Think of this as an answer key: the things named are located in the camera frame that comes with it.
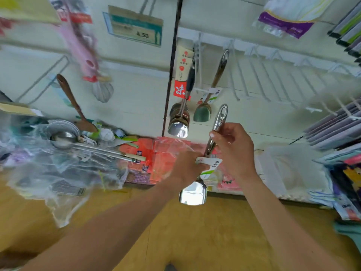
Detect person's left hand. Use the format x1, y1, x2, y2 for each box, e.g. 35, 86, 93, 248
168, 151, 211, 192

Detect person's right hand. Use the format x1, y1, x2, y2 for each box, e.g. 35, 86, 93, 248
209, 122, 259, 181

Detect steel spatula with label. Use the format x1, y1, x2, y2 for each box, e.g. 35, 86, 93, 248
179, 104, 229, 207

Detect red white packet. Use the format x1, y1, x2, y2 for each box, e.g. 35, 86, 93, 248
172, 45, 195, 100

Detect person's left forearm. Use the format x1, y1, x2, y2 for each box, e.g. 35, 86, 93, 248
23, 180, 187, 271

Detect person's right forearm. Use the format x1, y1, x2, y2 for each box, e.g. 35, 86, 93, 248
240, 172, 361, 271

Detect pink printed packets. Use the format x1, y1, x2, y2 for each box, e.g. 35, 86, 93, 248
215, 173, 243, 192

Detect red plastic wrapped packets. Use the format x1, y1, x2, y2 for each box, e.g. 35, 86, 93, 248
118, 137, 198, 187

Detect blue white cloth packet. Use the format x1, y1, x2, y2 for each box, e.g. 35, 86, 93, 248
307, 161, 361, 221

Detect row of scissors packets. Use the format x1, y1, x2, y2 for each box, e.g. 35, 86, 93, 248
303, 99, 361, 151

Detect yellow purple packet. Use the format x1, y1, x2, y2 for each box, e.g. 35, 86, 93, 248
338, 163, 361, 195

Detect large steel strainer ladle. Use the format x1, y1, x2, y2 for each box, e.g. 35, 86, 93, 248
46, 120, 146, 164

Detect dark wooden spatula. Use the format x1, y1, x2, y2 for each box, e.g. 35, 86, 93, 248
55, 74, 98, 133

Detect pile of plastic wrapped utensils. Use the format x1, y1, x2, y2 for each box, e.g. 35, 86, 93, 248
0, 116, 133, 226

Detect teal plastic stool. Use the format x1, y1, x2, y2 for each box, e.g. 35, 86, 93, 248
334, 220, 361, 252

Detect white purple bag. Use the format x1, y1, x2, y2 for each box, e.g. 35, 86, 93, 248
253, 0, 338, 40

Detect white price label holder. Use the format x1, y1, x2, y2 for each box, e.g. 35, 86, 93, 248
103, 5, 164, 47

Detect row of hanging flat packets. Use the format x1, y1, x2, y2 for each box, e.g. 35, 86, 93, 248
328, 0, 361, 68

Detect black wall divider strip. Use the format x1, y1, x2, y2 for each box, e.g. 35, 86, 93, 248
162, 0, 185, 138

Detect pink handled whisk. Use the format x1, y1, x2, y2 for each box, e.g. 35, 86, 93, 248
53, 0, 115, 104

